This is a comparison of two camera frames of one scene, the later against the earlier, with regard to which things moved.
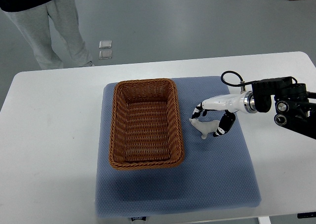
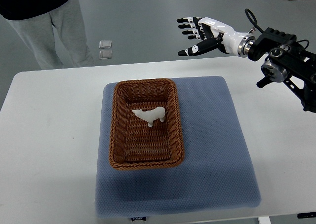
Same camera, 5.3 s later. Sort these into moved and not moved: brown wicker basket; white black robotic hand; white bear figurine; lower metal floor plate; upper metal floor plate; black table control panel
Moved: white black robotic hand; white bear figurine
Not moved: brown wicker basket; lower metal floor plate; upper metal floor plate; black table control panel
